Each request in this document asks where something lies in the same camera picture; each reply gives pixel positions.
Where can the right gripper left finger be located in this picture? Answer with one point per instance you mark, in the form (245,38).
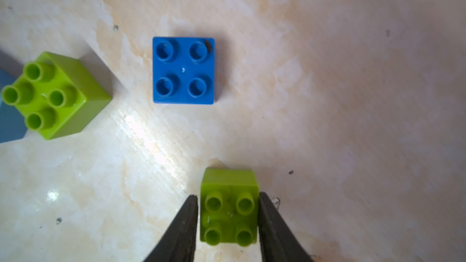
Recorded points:
(178,242)

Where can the lime square brick studs up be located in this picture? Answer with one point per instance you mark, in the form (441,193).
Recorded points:
(56,95)

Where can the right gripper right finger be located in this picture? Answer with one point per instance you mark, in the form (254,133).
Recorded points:
(277,242)

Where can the upside-down lime square brick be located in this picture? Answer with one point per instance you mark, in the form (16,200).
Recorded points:
(229,207)

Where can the light blue long brick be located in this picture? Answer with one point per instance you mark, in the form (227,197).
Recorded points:
(12,124)

